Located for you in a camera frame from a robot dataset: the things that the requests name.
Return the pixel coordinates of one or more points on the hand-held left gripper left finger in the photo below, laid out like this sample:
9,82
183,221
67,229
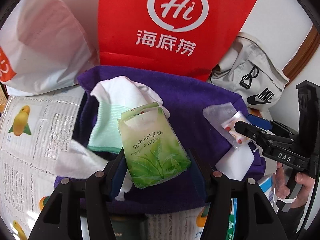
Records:
117,180

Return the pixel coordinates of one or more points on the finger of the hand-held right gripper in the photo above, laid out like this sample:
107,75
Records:
250,132
260,123

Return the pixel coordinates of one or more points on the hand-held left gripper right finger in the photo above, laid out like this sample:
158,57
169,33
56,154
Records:
200,180

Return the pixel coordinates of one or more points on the white foam block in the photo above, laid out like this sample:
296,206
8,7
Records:
236,162

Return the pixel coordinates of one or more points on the fruit print translucent packet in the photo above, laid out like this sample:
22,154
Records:
218,112

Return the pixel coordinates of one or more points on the white fluffy cloth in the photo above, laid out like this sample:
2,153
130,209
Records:
80,160

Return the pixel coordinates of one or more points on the green tissue packet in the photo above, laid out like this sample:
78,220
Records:
155,155

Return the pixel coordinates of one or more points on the white mint green sock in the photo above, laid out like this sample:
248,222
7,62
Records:
110,120

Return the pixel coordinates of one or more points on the purple towel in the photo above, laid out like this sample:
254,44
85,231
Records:
190,100

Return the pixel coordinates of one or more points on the person's right forearm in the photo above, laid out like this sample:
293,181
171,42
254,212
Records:
297,220

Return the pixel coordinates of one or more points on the person's right hand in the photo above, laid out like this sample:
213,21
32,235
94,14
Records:
280,182

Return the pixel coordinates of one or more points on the blue tissue pack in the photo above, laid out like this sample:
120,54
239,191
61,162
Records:
267,187

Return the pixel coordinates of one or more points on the grey waist bag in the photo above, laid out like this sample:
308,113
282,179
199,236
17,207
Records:
260,67

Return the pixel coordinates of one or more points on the fruit print tablecloth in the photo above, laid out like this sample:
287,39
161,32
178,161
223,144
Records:
37,135

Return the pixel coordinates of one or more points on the red paper bag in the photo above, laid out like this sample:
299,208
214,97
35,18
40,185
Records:
175,30

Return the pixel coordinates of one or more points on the white plastic shopping bag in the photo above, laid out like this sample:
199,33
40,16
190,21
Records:
50,42

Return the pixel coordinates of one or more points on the brown wooden door frame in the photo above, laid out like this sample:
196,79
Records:
305,52

